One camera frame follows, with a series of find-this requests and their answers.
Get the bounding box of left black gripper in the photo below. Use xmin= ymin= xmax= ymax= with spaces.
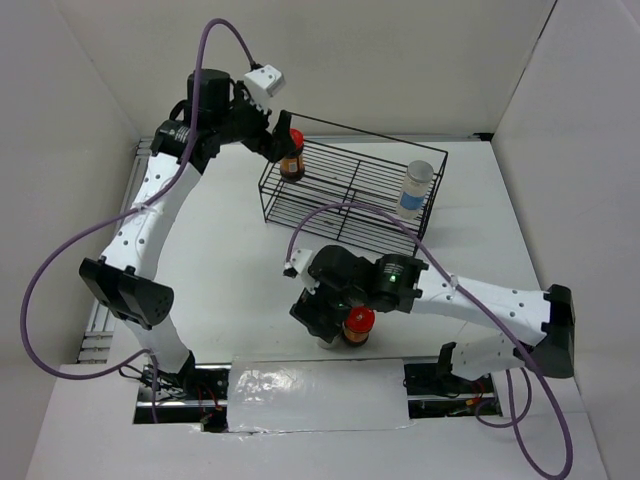
xmin=213 ymin=81 xmax=296 ymax=163

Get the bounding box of red lid spice jar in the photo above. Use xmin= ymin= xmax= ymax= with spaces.
xmin=342 ymin=307 xmax=375 ymax=347
xmin=279 ymin=129 xmax=305 ymax=182

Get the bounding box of black lid white bottle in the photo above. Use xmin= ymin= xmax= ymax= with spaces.
xmin=316 ymin=336 xmax=342 ymax=350

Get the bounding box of silver lid white bottle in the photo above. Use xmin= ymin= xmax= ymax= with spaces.
xmin=396 ymin=160 xmax=434 ymax=220

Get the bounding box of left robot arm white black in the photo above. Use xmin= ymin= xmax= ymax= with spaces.
xmin=79 ymin=65 xmax=295 ymax=399

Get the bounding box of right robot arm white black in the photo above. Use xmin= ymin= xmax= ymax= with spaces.
xmin=283 ymin=245 xmax=575 ymax=392

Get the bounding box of white foil tape sheet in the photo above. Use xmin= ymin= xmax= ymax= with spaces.
xmin=227 ymin=359 xmax=411 ymax=433

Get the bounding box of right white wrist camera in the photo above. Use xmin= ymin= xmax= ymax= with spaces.
xmin=283 ymin=249 xmax=318 ymax=294

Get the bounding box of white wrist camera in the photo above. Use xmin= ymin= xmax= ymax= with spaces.
xmin=243 ymin=65 xmax=285 ymax=113
xmin=283 ymin=249 xmax=318 ymax=294

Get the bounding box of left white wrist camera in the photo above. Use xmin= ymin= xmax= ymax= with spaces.
xmin=243 ymin=65 xmax=285 ymax=113

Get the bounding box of black wire rack basket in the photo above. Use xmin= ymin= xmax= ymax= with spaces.
xmin=258 ymin=113 xmax=449 ymax=256

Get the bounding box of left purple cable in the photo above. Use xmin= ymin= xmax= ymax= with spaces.
xmin=20 ymin=18 xmax=257 ymax=426

